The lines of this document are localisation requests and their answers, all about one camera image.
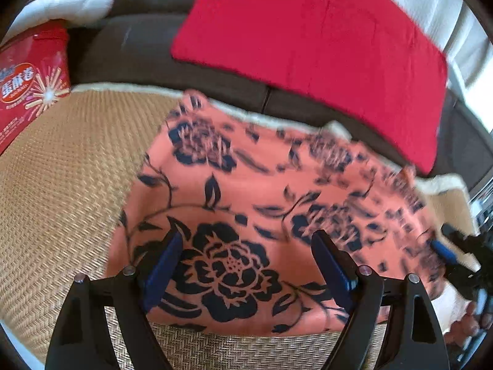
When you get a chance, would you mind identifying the orange floral sweater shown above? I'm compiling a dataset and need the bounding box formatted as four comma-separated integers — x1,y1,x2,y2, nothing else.
104,88,451,336

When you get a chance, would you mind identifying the person's right hand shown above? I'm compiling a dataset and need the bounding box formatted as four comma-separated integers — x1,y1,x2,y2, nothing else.
443,301,491,352

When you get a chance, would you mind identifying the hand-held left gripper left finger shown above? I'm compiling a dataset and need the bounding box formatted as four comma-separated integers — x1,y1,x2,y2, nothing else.
45,230,185,370

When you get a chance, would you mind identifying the grey striped object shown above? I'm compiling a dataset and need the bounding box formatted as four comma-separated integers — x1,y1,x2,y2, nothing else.
468,166,493,236

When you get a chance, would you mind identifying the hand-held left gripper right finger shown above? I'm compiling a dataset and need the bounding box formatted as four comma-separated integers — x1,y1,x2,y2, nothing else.
310,229,449,370

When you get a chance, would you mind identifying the dark brown sofa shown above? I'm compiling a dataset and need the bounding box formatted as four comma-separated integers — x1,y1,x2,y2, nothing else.
67,0,493,186

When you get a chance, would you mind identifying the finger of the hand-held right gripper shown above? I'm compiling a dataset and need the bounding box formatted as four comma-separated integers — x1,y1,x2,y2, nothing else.
429,224,468,266

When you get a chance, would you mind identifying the white quilted cushion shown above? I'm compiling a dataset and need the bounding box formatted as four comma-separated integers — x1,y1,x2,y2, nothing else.
8,0,116,37

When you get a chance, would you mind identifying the red printed box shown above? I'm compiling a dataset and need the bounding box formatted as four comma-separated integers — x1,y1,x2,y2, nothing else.
0,21,72,157

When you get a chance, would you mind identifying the woven straw mat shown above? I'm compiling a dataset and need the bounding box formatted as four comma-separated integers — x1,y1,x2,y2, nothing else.
0,84,478,370

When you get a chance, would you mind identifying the white textured cloth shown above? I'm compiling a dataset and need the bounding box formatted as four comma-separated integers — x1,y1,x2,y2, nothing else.
372,0,493,134

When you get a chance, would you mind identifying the red cushion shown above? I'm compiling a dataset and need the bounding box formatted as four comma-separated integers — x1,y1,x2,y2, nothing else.
170,0,449,176

